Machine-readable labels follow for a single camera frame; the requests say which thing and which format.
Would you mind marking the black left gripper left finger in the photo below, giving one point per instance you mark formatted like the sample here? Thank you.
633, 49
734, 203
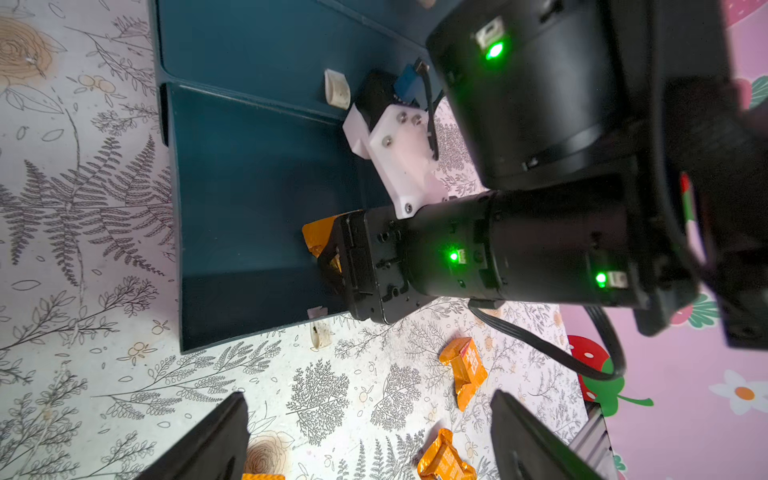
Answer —
216, 448

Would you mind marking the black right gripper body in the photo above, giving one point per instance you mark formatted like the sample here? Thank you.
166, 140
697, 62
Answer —
577, 243

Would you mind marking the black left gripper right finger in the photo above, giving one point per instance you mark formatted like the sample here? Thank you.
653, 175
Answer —
525, 448

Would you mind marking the orange cookie packet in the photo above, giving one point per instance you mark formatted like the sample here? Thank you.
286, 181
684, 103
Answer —
462, 356
321, 243
247, 476
441, 461

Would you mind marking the teal drawer cabinet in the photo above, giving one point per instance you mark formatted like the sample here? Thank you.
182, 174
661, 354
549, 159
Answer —
256, 152

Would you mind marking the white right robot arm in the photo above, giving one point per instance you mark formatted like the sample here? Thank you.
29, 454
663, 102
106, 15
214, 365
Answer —
618, 170

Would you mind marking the aluminium front rail frame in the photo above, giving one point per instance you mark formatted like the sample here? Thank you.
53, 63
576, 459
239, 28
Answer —
593, 446

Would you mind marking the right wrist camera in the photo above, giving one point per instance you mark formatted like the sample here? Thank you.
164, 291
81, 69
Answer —
392, 124

